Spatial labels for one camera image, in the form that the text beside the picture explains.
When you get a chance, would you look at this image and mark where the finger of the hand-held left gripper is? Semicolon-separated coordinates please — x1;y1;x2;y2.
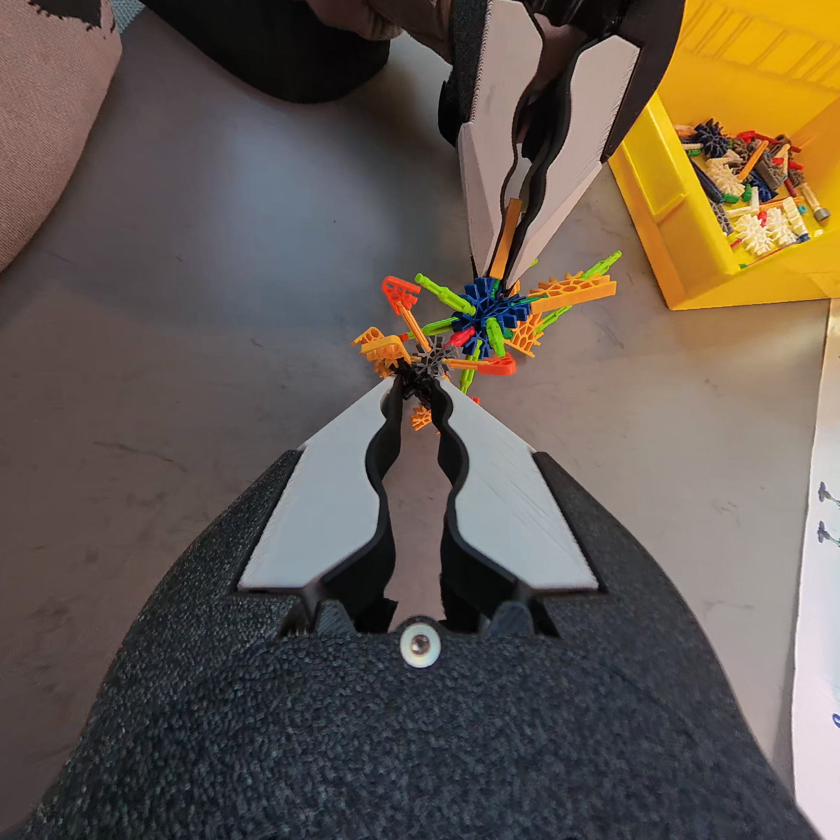
457;0;546;278
505;34;642;290

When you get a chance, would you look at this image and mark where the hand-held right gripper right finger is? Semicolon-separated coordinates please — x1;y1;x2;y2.
433;379;599;632

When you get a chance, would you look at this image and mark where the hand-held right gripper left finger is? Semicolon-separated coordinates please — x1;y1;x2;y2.
238;377;403;632

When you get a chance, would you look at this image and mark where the colourful toy construction model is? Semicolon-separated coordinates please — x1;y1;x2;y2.
351;197;623;434

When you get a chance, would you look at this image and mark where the grey desk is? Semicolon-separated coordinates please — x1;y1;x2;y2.
0;7;831;808

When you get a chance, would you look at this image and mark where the person's left hand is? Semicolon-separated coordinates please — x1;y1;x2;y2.
308;0;455;65

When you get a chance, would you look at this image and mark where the yellow storage bin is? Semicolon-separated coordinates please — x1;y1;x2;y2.
607;0;840;311

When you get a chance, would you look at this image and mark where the pile of toy building pieces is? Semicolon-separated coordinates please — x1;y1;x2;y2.
675;118;833;266

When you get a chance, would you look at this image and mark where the printed instruction sheet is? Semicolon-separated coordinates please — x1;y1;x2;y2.
791;298;840;840

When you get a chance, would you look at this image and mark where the person's brown hoodie torso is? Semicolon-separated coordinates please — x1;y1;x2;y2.
0;0;123;273

